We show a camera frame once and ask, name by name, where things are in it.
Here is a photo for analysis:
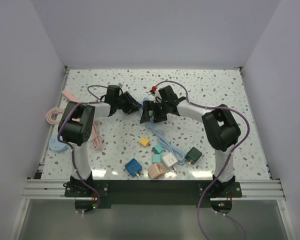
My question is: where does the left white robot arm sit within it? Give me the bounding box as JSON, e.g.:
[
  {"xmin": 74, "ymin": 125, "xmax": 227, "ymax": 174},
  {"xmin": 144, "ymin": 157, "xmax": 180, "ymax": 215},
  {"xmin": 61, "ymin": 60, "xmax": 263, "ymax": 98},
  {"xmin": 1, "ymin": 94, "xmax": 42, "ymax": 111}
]
[{"xmin": 57, "ymin": 85, "xmax": 142, "ymax": 196}]

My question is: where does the blue strip cord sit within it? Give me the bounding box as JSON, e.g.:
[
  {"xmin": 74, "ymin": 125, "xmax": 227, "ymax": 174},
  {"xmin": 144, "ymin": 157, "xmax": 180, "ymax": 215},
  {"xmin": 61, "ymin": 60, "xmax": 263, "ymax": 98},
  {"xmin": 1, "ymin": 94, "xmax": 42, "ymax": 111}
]
[{"xmin": 149, "ymin": 126, "xmax": 187, "ymax": 166}]

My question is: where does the yellow cube plug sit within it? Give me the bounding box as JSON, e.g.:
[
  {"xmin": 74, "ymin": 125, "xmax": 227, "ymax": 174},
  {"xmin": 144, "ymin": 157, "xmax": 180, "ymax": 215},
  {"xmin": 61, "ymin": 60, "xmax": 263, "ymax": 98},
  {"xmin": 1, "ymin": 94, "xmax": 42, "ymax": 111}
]
[{"xmin": 138, "ymin": 137, "xmax": 150, "ymax": 148}]

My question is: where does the dark green cube plug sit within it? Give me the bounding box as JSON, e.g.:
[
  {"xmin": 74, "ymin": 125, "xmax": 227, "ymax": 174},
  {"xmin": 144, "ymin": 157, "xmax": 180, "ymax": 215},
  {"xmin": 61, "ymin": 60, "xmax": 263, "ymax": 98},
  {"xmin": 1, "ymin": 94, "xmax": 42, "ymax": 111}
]
[{"xmin": 185, "ymin": 147, "xmax": 202, "ymax": 165}]

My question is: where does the white cube plug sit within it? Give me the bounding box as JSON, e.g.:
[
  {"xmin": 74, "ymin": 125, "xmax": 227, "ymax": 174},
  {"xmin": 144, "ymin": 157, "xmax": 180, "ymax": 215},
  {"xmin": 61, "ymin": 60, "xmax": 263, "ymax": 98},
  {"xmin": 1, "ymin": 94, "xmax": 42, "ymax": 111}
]
[{"xmin": 161, "ymin": 152, "xmax": 178, "ymax": 172}]

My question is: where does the blue round socket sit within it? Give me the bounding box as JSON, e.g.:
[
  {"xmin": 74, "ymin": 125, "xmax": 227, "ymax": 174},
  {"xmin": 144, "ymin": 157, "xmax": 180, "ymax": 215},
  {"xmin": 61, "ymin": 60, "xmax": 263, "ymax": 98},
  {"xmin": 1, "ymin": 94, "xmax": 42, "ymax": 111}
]
[{"xmin": 48, "ymin": 133, "xmax": 68, "ymax": 153}]

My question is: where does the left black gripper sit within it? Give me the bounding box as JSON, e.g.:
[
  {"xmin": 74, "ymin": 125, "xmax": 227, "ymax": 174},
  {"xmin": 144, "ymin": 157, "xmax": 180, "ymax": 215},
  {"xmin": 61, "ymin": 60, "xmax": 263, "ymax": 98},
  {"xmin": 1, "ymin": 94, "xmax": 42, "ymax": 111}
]
[{"xmin": 115, "ymin": 91, "xmax": 142, "ymax": 114}]

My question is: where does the pink patterned cube plug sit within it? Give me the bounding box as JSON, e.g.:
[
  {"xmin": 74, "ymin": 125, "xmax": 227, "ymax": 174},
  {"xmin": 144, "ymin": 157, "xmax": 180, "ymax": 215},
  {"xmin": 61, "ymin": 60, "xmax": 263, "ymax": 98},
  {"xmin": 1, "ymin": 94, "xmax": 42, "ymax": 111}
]
[{"xmin": 147, "ymin": 162, "xmax": 166, "ymax": 180}]

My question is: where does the pink round socket cord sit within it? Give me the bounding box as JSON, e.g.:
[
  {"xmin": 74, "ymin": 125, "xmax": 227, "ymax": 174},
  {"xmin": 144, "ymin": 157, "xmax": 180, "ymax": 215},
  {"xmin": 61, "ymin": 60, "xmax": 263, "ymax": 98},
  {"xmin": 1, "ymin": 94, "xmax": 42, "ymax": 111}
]
[{"xmin": 45, "ymin": 106, "xmax": 66, "ymax": 126}]

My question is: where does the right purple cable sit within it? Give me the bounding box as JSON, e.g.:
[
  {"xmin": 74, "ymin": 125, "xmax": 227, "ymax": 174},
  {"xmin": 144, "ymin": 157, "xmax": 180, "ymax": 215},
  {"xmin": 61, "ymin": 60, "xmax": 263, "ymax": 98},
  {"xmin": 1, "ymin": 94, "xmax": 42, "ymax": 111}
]
[{"xmin": 156, "ymin": 79, "xmax": 251, "ymax": 240}]

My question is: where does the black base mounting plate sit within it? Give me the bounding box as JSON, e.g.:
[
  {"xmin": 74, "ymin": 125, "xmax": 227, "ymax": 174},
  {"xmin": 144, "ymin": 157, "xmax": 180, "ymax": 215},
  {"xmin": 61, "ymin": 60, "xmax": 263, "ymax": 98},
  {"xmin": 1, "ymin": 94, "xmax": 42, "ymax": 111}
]
[{"xmin": 63, "ymin": 179, "xmax": 243, "ymax": 210}]

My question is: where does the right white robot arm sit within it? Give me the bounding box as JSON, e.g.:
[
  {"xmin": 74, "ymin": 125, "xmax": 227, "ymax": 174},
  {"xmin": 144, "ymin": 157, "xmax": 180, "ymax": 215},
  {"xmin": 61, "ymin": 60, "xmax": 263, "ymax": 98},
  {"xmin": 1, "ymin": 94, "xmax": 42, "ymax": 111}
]
[{"xmin": 140, "ymin": 85, "xmax": 241, "ymax": 197}]

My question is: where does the blue power strip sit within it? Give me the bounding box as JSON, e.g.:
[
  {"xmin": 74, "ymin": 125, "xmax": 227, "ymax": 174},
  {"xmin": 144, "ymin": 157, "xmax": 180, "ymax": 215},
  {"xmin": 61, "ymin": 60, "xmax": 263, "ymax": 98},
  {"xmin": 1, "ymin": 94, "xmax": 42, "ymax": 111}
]
[{"xmin": 139, "ymin": 97, "xmax": 155, "ymax": 130}]

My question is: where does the blue cube plug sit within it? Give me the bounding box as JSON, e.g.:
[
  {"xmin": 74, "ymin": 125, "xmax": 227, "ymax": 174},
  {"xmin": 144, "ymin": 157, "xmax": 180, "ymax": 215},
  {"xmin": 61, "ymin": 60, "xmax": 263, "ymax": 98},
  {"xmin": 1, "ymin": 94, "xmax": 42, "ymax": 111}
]
[{"xmin": 124, "ymin": 158, "xmax": 143, "ymax": 178}]

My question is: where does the teal cube plug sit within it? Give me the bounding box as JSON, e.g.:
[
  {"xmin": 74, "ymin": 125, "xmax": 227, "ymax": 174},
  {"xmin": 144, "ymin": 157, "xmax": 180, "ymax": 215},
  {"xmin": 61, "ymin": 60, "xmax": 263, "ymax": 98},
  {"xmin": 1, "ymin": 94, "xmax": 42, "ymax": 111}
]
[{"xmin": 152, "ymin": 144, "xmax": 164, "ymax": 155}]

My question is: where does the pink power strip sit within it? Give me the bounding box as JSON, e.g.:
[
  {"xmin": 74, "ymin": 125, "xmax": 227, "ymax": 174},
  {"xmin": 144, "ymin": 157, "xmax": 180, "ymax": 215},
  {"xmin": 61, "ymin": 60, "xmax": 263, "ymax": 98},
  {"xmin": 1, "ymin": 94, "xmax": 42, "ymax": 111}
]
[{"xmin": 61, "ymin": 89, "xmax": 80, "ymax": 103}]

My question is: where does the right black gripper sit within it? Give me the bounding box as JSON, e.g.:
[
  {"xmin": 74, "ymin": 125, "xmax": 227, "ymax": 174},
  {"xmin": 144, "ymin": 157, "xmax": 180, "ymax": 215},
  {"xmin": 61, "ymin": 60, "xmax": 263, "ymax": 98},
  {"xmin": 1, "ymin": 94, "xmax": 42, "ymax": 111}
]
[{"xmin": 140, "ymin": 99, "xmax": 169, "ymax": 124}]

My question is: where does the pink strip cord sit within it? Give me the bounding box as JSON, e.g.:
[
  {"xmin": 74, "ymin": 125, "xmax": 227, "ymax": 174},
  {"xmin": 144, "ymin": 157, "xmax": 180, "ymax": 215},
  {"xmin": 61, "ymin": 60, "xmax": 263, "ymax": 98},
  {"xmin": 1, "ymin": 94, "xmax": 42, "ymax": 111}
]
[{"xmin": 90, "ymin": 119, "xmax": 103, "ymax": 151}]

